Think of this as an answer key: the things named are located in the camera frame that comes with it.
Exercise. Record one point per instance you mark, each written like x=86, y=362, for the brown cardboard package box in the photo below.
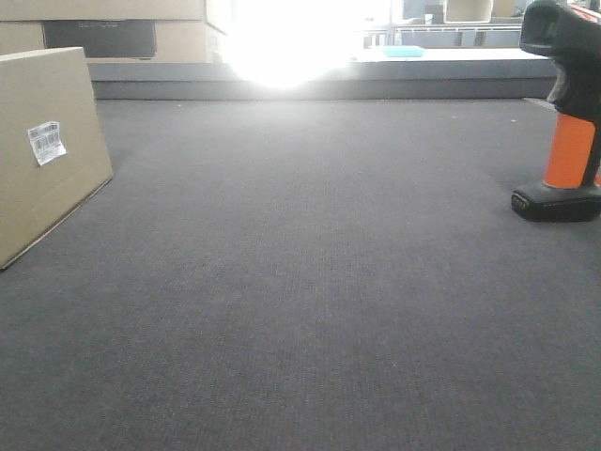
x=37, y=87

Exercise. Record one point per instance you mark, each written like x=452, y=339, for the orange black barcode scanner gun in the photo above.
x=569, y=36

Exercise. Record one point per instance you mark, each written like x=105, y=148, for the blue plastic tray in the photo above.
x=402, y=51

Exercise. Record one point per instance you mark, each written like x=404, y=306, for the white barcode label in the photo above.
x=46, y=143

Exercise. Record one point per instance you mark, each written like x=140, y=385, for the stacked cardboard boxes background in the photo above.
x=120, y=31

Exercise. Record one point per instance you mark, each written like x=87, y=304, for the black conveyor side rail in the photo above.
x=381, y=80

